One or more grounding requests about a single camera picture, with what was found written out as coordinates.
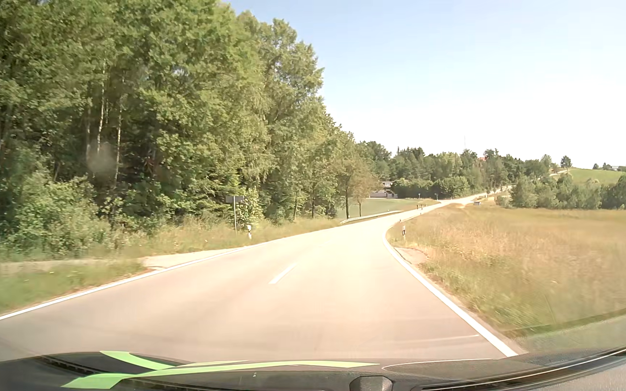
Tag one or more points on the road markings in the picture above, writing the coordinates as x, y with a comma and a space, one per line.
446, 298

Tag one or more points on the road sign on post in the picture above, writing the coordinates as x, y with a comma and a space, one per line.
235, 203

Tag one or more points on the dry grass field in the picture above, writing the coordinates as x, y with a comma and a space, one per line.
536, 255

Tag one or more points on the side track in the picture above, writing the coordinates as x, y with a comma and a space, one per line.
74, 264

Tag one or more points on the green hillside field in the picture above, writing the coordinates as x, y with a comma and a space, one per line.
601, 175

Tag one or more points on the green lawn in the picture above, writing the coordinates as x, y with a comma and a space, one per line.
383, 206

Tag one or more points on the grass verge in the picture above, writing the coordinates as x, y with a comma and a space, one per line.
74, 274

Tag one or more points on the grey asphalt road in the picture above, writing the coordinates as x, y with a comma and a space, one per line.
334, 293

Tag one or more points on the car's own bonnet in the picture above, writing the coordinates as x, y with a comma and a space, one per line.
291, 374

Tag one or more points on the wood of green trees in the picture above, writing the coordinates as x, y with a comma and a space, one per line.
128, 119

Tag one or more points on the row of trees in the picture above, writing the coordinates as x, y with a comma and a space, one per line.
508, 174

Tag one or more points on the building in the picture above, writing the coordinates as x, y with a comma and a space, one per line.
383, 191

